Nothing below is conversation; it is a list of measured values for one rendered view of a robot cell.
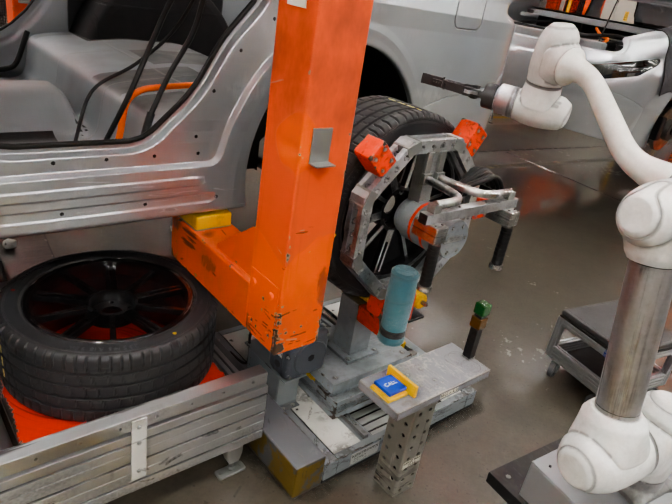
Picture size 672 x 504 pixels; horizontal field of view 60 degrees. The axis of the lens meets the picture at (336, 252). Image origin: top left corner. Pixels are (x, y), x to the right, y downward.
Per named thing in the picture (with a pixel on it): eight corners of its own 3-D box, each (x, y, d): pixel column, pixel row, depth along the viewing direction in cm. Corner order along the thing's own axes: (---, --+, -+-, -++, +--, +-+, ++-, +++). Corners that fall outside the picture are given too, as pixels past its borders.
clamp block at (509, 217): (493, 215, 190) (498, 199, 188) (516, 226, 184) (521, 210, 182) (484, 217, 187) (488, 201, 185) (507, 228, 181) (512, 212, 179)
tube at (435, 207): (426, 184, 183) (433, 151, 178) (474, 207, 170) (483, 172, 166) (385, 189, 172) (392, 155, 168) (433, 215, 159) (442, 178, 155)
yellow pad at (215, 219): (213, 211, 213) (213, 198, 211) (232, 226, 204) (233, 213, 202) (177, 215, 205) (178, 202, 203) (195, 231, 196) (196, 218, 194)
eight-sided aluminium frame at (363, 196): (442, 270, 222) (479, 129, 198) (455, 278, 217) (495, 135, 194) (330, 302, 188) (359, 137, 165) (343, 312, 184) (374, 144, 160)
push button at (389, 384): (389, 379, 177) (391, 373, 176) (405, 392, 172) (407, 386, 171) (372, 386, 173) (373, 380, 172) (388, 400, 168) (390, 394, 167)
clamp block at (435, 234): (422, 230, 169) (426, 213, 167) (445, 243, 163) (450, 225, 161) (410, 232, 166) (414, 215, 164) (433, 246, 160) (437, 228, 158)
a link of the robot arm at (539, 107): (515, 114, 180) (527, 71, 172) (566, 128, 175) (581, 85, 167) (506, 125, 172) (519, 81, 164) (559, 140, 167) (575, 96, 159)
